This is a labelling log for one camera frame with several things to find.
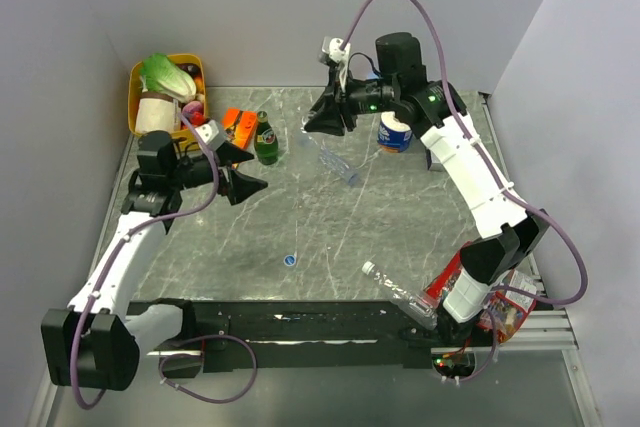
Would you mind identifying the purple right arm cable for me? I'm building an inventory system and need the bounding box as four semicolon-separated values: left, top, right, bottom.
342;0;589;308

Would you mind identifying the red onion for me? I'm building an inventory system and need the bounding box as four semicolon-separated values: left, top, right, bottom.
182;100;204;118

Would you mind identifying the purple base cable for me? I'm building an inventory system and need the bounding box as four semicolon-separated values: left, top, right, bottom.
158;334;258;404

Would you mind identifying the white paper wrapped package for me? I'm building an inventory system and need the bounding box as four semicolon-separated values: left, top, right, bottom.
135;91;181;134

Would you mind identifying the orange razor box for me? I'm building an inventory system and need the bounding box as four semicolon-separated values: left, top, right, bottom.
221;108;257;150

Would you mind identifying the yellow plastic basket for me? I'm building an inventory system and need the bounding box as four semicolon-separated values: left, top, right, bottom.
128;53;209;147

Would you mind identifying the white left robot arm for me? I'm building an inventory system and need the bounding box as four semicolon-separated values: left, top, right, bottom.
41;122;268;391

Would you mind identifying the toilet paper roll blue wrapper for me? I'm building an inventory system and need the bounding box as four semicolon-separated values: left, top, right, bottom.
377;112;413;153

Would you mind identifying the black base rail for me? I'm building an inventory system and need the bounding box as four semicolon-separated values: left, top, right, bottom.
127;295;501;373

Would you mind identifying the toy napa cabbage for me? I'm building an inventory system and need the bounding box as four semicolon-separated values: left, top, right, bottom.
139;53;197;104

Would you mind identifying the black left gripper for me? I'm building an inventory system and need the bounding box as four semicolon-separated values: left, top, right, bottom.
167;139;267;204

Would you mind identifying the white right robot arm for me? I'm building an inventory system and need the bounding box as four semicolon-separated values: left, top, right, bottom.
304;32;547;346

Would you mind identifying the red snack bag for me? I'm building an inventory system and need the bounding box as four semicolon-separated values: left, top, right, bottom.
424;252;537;343

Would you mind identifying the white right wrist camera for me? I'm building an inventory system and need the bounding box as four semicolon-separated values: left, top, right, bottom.
318;36;351;92

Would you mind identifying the blue white bottle cap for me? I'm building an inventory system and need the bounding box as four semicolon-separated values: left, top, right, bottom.
283;254;297;267
361;261;375;275

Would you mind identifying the green glass bottle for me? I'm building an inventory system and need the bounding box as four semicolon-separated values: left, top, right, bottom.
254;111;279;165

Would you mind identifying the clear plastic bottle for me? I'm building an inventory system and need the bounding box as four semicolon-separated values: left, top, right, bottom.
297;130;359;187
366;264;437;331

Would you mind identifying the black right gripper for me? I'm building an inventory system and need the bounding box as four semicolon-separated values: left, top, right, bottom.
304;67;398;138

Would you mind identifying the silver toothpaste box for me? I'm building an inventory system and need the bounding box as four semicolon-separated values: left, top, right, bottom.
426;151;444;171

